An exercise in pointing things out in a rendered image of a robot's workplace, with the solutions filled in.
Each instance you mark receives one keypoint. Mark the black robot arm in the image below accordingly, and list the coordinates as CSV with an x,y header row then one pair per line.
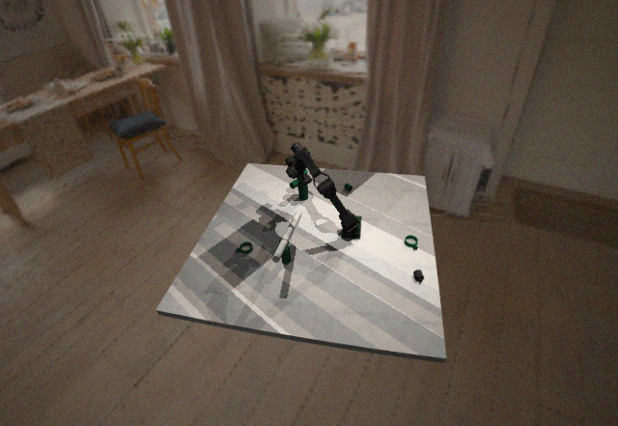
x,y
326,188

